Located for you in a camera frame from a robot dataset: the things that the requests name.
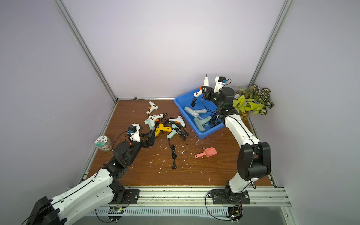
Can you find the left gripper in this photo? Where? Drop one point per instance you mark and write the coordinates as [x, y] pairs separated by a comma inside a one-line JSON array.
[[148, 142]]

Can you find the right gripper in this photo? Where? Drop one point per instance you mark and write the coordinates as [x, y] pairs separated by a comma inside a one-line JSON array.
[[209, 92]]

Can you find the white glue gun orange trigger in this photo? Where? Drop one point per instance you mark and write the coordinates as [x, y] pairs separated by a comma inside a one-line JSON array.
[[154, 118]]

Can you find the large mint green glue gun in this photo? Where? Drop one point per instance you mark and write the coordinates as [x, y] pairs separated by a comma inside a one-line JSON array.
[[201, 123]]

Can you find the large white glue gun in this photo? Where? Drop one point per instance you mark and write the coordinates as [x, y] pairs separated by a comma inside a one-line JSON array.
[[194, 113]]

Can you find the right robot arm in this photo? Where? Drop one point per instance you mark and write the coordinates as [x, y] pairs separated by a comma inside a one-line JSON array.
[[254, 160]]

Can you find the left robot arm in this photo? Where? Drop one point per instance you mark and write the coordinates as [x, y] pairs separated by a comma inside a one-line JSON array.
[[100, 189]]

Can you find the mint glue gun under white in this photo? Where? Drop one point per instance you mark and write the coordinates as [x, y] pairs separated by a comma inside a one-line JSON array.
[[147, 123]]

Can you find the yellow glue gun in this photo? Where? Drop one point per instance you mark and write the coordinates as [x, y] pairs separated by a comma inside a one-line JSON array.
[[161, 128]]

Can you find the blue plastic storage box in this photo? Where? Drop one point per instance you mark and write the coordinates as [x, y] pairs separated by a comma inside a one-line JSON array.
[[185, 100]]

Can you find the small mint glue gun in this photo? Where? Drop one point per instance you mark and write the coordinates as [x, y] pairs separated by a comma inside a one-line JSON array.
[[175, 130]]

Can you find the small white glue gun far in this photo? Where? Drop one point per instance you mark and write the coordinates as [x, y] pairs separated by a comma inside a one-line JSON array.
[[152, 107]]

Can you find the potted green plant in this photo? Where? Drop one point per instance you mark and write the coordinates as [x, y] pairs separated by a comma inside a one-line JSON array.
[[253, 101]]

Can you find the pink plastic scoop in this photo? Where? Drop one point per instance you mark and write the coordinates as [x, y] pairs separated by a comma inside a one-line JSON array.
[[207, 152]]

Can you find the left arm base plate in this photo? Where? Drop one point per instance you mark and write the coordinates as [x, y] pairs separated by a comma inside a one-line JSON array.
[[128, 196]]

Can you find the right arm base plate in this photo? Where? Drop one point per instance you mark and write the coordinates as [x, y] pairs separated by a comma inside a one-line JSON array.
[[225, 196]]

